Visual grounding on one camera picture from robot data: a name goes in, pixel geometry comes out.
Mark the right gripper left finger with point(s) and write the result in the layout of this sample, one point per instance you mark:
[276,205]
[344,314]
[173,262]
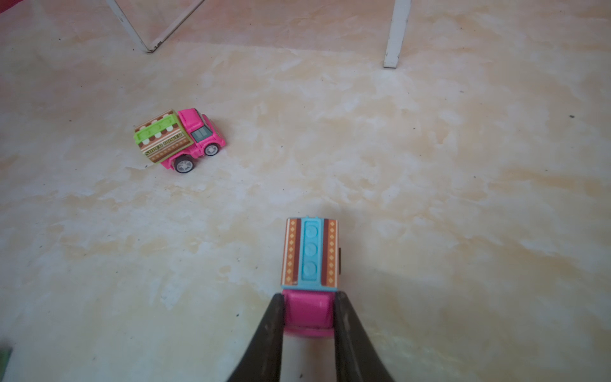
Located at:
[262,360]

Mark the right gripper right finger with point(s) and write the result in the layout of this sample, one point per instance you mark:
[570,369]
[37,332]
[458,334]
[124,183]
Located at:
[356,357]

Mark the pink green truck toy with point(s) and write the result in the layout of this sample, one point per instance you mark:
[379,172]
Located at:
[176,139]

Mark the wooden two-tier shelf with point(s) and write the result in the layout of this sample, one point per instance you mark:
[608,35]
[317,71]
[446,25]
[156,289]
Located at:
[377,28]

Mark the green snack bag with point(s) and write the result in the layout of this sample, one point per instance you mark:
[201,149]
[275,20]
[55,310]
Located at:
[5,356]

